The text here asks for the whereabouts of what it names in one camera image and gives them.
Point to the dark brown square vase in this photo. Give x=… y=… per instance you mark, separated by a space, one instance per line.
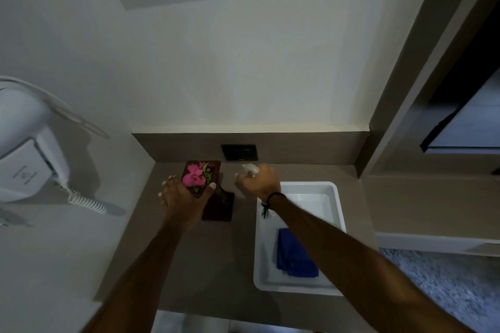
x=219 y=206

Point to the person's left little finger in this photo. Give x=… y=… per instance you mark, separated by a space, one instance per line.
x=161 y=198

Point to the black wall socket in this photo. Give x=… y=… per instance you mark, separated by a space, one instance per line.
x=239 y=152

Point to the white wall hair dryer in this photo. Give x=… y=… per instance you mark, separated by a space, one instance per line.
x=27 y=149

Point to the person's left middle finger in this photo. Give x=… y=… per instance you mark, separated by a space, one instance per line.
x=175 y=182

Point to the person's left forearm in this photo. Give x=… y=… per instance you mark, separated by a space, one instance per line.
x=144 y=278

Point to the pink artificial flowers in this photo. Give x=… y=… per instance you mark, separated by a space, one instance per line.
x=194 y=177

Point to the person's left hand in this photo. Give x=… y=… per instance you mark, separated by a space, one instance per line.
x=180 y=204

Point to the person's left thumb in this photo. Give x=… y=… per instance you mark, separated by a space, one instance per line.
x=209 y=190

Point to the person's right fingers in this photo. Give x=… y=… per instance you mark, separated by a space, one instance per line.
x=245 y=180

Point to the blue folded cloth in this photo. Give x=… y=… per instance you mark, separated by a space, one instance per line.
x=295 y=256

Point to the white rectangular tray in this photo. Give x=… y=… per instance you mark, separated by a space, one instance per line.
x=324 y=204

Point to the black wrist band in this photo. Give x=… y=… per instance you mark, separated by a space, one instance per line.
x=271 y=200

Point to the beige shelf unit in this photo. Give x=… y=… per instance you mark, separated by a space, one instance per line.
x=406 y=188

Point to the person's right hand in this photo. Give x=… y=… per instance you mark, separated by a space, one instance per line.
x=262 y=183

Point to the small white bottle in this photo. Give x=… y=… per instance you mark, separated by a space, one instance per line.
x=250 y=168

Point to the person's right forearm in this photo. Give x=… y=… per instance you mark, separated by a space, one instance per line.
x=351 y=262

